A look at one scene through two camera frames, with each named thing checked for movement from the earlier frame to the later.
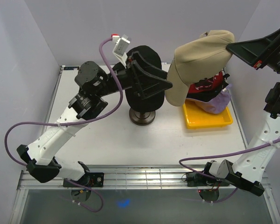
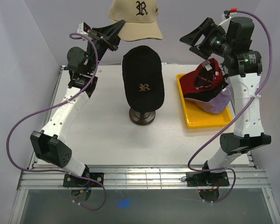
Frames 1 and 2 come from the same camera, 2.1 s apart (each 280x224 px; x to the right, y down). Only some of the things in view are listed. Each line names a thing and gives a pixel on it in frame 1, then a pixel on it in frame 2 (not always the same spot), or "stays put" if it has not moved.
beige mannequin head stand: (142, 118) stays put
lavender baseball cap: (218, 104) stays put
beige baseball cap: (199, 58) to (141, 17)
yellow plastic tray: (196, 118) stays put
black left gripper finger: (150, 80) to (113, 31)
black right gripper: (259, 52) to (207, 28)
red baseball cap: (206, 89) stays put
